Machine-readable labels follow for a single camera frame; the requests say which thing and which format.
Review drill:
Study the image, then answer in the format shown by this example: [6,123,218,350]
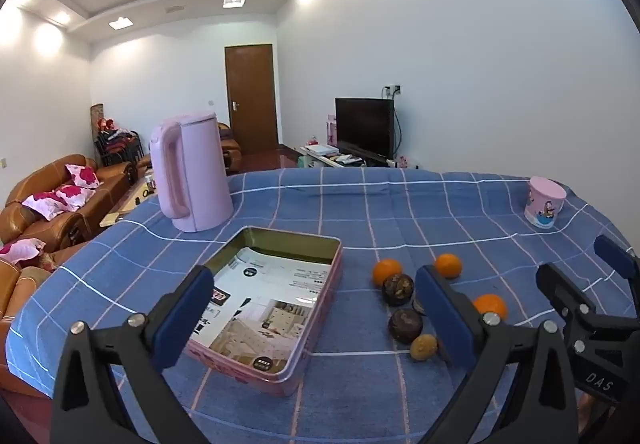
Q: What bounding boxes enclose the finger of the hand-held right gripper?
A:
[594,234,640,283]
[535,262,601,358]

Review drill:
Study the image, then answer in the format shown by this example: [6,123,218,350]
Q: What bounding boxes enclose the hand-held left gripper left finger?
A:
[49,265,216,444]

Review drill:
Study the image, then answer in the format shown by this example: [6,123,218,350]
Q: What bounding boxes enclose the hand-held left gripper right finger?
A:
[414,265,581,444]

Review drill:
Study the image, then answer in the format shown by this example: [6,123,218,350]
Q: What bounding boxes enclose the brown kiwi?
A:
[410,334,439,362]

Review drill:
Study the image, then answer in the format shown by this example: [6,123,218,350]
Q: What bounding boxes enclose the dark purple passion fruit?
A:
[381,273,416,307]
[388,308,424,344]

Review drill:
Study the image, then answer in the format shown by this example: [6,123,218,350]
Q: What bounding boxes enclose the orange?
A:
[434,253,462,279]
[472,294,508,322]
[372,259,403,287]

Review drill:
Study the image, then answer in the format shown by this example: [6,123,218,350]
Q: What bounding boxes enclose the pink metal tin box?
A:
[182,226,344,398]

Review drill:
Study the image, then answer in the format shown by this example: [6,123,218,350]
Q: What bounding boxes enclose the person's right hand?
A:
[577,393,597,436]

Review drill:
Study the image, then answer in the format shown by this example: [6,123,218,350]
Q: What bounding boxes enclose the pink cartoon cup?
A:
[524,176,567,230]

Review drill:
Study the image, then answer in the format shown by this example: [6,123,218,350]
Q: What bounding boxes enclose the printed paper leaflet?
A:
[192,248,332,370]

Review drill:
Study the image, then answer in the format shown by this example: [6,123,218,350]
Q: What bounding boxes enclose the wooden coffee table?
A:
[100,171,161,227]

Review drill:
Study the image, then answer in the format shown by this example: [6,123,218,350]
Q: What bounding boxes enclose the blue checkered tablecloth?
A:
[5,168,640,444]

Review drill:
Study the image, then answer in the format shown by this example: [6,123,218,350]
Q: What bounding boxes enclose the pink electric kettle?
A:
[149,111,234,233]

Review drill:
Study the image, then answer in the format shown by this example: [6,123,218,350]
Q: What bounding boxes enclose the long brown leather sofa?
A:
[0,154,138,245]

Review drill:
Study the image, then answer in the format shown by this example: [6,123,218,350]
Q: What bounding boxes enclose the pink floral cushion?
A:
[65,164,103,189]
[52,184,96,210]
[0,239,41,265]
[22,193,71,217]

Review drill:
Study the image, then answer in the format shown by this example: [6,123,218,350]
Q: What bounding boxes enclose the brown leather armchair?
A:
[217,123,244,175]

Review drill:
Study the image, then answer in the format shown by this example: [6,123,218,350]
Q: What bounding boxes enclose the stacked dark chairs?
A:
[95,126,143,170]

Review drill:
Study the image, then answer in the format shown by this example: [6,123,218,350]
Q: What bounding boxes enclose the white television cabinet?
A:
[299,144,401,170]

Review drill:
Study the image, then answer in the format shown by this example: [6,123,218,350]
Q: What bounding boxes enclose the black television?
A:
[335,97,396,160]

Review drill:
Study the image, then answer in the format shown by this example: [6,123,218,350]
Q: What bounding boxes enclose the brown wooden door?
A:
[224,44,279,156]

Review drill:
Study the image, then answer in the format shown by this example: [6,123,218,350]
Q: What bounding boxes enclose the black power cable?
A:
[394,96,404,160]

